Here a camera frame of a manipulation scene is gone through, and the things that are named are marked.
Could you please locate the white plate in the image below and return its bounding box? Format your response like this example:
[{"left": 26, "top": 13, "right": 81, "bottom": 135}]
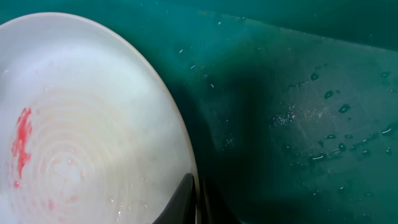
[{"left": 1, "top": 12, "right": 198, "bottom": 223}]

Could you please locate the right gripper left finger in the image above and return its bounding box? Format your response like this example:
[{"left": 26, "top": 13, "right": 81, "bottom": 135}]
[{"left": 153, "top": 173, "right": 196, "bottom": 224}]

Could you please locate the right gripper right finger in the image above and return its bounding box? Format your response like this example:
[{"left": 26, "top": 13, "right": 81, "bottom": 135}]
[{"left": 200, "top": 179, "right": 241, "bottom": 224}]

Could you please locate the teal plastic tray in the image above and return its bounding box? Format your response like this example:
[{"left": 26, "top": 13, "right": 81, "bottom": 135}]
[{"left": 1, "top": 0, "right": 397, "bottom": 223}]

